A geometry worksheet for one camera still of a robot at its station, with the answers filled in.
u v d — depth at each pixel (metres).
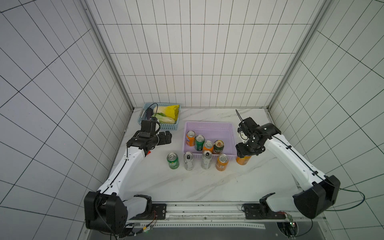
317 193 0.38
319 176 0.41
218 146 0.85
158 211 0.72
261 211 0.67
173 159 0.81
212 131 1.04
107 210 0.38
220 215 0.73
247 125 0.61
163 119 1.02
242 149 0.67
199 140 0.88
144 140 0.55
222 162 0.80
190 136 0.90
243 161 0.76
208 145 0.85
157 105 1.14
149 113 1.13
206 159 0.78
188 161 0.77
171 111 1.07
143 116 1.10
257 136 0.53
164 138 0.72
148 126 0.61
